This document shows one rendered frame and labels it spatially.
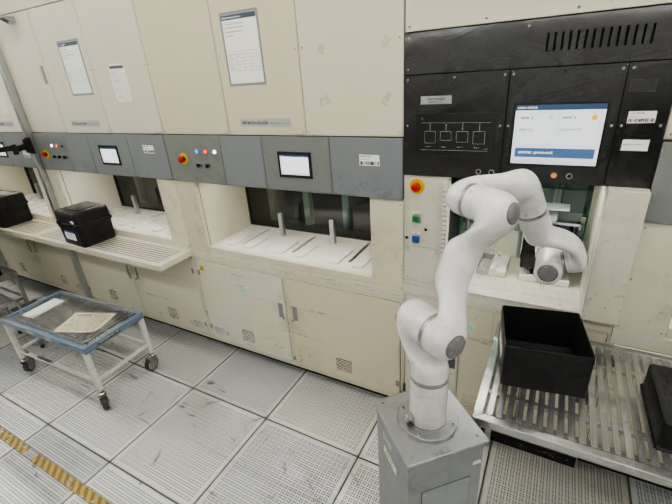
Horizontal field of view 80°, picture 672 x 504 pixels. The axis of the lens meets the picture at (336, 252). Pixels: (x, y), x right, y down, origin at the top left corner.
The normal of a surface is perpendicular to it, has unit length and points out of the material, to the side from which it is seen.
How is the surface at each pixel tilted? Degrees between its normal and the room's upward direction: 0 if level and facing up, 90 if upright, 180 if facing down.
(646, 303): 90
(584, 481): 0
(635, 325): 90
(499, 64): 90
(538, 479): 0
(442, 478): 90
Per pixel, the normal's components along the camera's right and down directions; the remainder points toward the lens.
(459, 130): -0.47, 0.40
